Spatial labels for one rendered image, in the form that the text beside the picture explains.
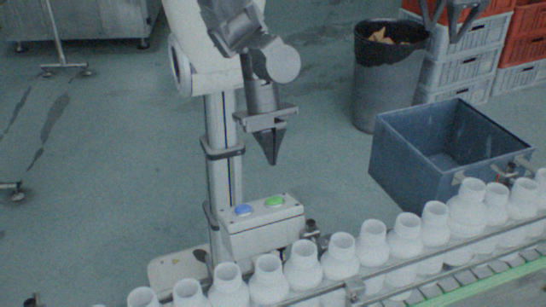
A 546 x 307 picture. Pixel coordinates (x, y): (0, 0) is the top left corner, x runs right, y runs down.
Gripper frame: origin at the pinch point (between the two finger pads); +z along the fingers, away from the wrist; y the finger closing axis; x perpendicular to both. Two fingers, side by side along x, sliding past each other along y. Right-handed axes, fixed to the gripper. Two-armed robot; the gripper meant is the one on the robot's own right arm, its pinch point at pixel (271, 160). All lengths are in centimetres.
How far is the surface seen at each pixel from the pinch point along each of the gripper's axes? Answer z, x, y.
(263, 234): 11.5, -3.4, -4.6
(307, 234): 12.7, -5.7, 2.6
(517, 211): 14.0, -17.8, 37.1
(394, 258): 15.6, -16.8, 12.5
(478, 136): 20, 38, 80
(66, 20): -43, 370, -36
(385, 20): -10, 192, 152
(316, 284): 14.8, -17.8, -1.8
